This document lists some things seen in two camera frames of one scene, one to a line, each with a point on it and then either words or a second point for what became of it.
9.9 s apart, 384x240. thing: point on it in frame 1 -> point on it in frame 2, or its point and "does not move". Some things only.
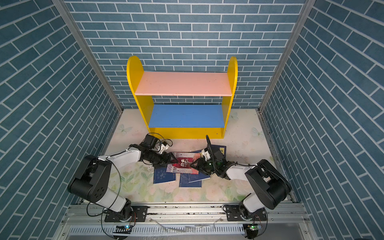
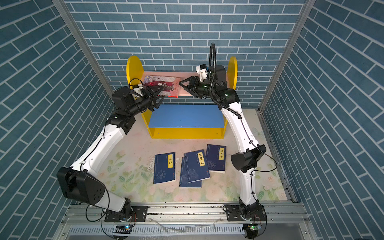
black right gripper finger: x=195 y=165 -> x=189 y=90
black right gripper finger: x=198 y=162 -> x=189 y=82
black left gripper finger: x=165 y=163 -> x=160 y=103
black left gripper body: x=156 y=158 -> x=146 y=101
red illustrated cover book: x=185 y=160 -> x=171 y=85
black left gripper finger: x=170 y=158 -> x=155 y=90
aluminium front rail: x=92 y=214 does not move
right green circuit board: x=252 y=230 does not move
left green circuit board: x=126 y=229 does not move
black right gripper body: x=207 y=167 -> x=202 y=91
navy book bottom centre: x=184 y=181 does not move
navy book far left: x=160 y=175 does not move
